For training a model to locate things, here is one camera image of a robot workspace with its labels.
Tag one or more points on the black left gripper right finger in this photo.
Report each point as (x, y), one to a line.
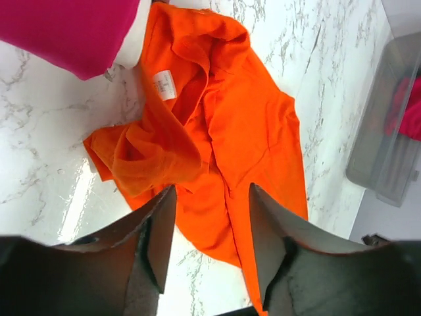
(304, 270)

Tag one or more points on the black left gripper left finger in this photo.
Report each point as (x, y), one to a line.
(118, 270)

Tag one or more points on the orange t shirt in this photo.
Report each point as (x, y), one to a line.
(213, 122)

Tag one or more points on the clear grey plastic bin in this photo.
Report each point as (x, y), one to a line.
(383, 159)

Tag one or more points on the magenta folded t shirt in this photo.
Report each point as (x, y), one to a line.
(82, 37)

